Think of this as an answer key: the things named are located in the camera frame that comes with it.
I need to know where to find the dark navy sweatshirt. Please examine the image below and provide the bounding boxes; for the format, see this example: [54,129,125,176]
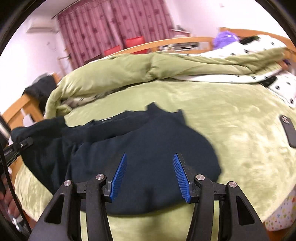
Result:
[11,103,221,215]

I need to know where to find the person's left hand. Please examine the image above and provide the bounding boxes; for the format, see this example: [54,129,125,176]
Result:
[0,190,20,218]

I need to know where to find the black garment on headboard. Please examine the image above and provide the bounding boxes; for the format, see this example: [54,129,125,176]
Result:
[23,74,57,113]

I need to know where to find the green plush bed sheet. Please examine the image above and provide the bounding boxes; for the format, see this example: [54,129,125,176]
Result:
[15,81,295,240]

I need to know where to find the black smartphone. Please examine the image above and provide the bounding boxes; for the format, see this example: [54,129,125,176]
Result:
[280,115,296,148]

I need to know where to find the green folded quilt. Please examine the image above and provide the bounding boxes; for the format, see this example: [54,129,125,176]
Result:
[45,47,286,119]

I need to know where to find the white air conditioner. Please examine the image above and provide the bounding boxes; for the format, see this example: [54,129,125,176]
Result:
[26,18,59,34]

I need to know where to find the maroon floral curtain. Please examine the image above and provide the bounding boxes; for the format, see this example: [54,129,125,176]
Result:
[56,1,174,69]

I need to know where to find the left red chair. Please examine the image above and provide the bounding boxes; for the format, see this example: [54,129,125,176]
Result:
[104,45,121,56]

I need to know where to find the red chair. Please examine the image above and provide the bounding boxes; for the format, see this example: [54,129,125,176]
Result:
[104,45,121,56]
[125,36,148,54]

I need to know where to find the right red chair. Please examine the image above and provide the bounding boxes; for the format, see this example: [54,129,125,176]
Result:
[125,36,148,54]

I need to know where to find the black remote on quilt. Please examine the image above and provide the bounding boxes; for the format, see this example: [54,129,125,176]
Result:
[239,36,260,45]

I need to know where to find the purple plush toy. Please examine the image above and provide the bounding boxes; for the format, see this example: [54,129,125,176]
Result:
[212,31,239,50]

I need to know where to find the wooden bed frame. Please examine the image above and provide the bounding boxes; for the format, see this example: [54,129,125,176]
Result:
[1,27,296,186]

